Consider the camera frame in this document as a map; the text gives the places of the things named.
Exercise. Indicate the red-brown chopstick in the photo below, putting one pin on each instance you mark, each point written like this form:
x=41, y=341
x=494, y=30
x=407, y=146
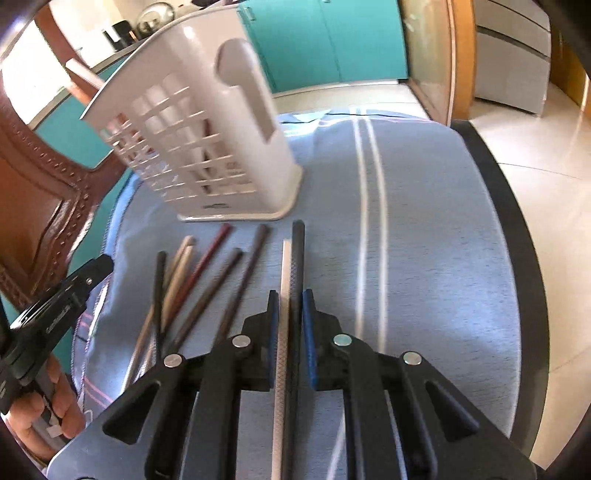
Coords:
x=207, y=258

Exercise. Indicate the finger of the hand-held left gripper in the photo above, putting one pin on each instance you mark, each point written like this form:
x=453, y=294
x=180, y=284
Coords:
x=94, y=270

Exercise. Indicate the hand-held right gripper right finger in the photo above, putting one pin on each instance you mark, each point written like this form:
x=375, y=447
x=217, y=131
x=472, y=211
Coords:
x=308, y=332

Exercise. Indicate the thin black chopstick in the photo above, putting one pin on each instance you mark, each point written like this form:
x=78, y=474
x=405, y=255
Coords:
x=159, y=295

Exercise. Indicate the white plastic utensil basket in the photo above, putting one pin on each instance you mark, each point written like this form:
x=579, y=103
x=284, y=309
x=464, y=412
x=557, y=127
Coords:
x=249, y=138

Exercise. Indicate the person's left hand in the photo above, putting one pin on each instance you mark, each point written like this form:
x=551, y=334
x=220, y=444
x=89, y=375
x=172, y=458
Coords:
x=27, y=415

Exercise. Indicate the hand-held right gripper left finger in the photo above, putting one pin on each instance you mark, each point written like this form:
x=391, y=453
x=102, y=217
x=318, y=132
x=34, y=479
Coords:
x=273, y=323

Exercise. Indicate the thick black chopstick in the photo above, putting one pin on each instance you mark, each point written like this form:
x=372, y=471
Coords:
x=298, y=258

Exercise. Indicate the metal pot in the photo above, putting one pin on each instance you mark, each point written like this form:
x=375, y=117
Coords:
x=153, y=19

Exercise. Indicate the black canister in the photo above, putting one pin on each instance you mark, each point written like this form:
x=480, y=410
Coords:
x=116, y=34

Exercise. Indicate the grey refrigerator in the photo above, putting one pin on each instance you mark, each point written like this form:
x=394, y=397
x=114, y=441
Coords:
x=508, y=60

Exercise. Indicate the blue striped cloth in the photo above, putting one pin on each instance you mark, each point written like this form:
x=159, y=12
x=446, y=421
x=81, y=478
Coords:
x=415, y=230

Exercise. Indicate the wooden framed glass door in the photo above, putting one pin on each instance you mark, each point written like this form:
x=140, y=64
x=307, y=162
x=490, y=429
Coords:
x=429, y=60

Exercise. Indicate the teal kitchen cabinets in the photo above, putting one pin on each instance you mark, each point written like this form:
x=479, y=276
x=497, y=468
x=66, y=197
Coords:
x=351, y=41

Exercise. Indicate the white chopstick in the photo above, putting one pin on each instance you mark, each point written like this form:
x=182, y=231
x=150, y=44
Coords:
x=286, y=265

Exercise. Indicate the brown wooden chair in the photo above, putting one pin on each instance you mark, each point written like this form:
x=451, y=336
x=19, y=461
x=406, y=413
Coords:
x=32, y=207

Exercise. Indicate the dark brown chopstick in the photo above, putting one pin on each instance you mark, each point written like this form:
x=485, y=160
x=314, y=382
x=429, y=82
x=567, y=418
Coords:
x=249, y=267

